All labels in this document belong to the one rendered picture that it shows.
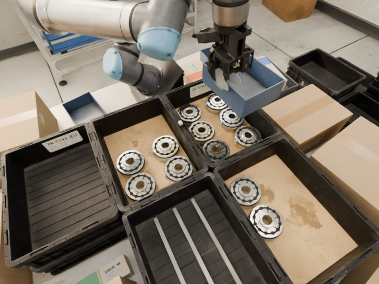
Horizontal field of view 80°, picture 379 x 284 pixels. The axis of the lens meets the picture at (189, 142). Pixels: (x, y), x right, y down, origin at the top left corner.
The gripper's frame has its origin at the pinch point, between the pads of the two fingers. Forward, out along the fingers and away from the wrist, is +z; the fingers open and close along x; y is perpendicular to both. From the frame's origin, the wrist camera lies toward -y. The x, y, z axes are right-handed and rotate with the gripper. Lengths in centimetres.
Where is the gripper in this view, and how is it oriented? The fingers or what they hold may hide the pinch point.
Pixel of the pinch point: (222, 84)
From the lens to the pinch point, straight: 68.8
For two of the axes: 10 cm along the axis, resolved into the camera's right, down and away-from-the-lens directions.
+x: 8.6, -4.7, 2.0
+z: 1.0, 5.4, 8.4
